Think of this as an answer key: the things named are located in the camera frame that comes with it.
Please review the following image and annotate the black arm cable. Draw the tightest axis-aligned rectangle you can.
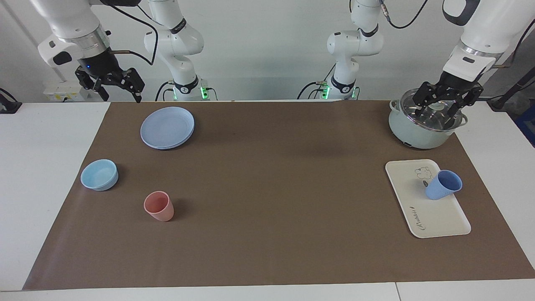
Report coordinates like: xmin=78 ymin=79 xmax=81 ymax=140
xmin=378 ymin=0 xmax=535 ymax=69
xmin=110 ymin=4 xmax=159 ymax=66

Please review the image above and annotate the blue round plate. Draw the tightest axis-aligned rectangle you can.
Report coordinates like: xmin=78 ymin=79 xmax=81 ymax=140
xmin=140 ymin=107 xmax=195 ymax=150

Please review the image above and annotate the pink plastic cup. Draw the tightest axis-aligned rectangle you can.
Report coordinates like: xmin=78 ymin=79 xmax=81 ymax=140
xmin=143 ymin=191 xmax=174 ymax=222

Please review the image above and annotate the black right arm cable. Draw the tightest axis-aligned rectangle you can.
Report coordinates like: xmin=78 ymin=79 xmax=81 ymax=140
xmin=110 ymin=4 xmax=159 ymax=66

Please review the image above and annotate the white power strip box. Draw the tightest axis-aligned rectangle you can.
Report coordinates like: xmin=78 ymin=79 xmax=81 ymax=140
xmin=43 ymin=81 xmax=90 ymax=102

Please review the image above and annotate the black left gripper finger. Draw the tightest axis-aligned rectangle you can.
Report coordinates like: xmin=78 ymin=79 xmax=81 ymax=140
xmin=413 ymin=82 xmax=442 ymax=116
xmin=446 ymin=83 xmax=484 ymax=120

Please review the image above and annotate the pale green cooking pot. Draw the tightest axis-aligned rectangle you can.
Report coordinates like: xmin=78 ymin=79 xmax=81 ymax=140
xmin=388 ymin=89 xmax=469 ymax=150

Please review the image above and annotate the black left base cable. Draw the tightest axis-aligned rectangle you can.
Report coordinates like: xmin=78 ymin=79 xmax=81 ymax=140
xmin=297 ymin=63 xmax=337 ymax=100

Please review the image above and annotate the blue plastic cup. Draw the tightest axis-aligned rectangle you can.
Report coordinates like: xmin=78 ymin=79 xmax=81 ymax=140
xmin=425 ymin=170 xmax=463 ymax=201

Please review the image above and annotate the black table clamp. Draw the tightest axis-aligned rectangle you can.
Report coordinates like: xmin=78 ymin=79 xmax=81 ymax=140
xmin=0 ymin=88 xmax=22 ymax=114

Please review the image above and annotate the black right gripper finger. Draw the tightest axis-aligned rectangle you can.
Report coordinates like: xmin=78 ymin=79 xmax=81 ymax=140
xmin=75 ymin=69 xmax=110 ymax=102
xmin=110 ymin=68 xmax=145 ymax=103

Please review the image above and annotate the light blue bowl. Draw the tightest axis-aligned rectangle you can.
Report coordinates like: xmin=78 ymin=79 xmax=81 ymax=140
xmin=80 ymin=159 xmax=119 ymax=191

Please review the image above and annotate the brown table mat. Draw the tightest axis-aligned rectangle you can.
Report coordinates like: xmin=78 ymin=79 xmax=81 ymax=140
xmin=22 ymin=100 xmax=535 ymax=291

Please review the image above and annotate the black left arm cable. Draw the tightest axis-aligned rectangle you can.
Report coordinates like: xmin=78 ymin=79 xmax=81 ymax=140
xmin=378 ymin=0 xmax=535 ymax=69

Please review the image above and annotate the cream rabbit print tray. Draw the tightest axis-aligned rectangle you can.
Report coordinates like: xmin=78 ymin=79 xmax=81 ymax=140
xmin=385 ymin=159 xmax=471 ymax=239

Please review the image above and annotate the blue crate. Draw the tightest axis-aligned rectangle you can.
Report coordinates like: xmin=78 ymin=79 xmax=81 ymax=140
xmin=514 ymin=105 xmax=535 ymax=148

